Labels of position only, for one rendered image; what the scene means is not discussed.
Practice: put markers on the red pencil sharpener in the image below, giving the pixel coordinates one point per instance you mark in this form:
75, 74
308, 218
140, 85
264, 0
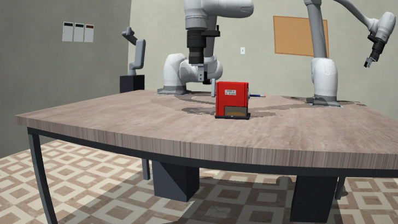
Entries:
231, 99

